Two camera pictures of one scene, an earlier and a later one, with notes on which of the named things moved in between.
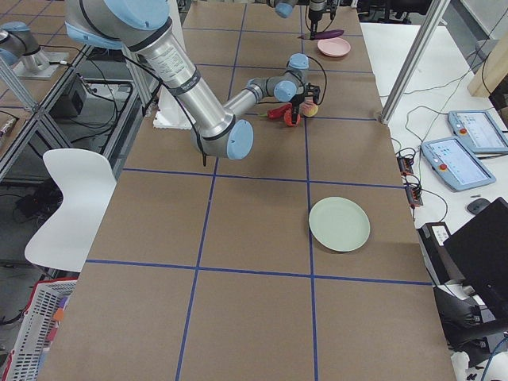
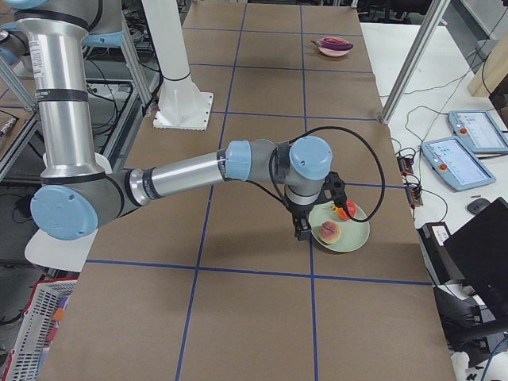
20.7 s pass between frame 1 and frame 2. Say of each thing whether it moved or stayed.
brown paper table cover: stayed
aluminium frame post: stayed
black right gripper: moved
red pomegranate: moved
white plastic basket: stayed
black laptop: stayed
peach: moved
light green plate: stayed
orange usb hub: stayed
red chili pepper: moved
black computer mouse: stayed
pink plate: stayed
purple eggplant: moved
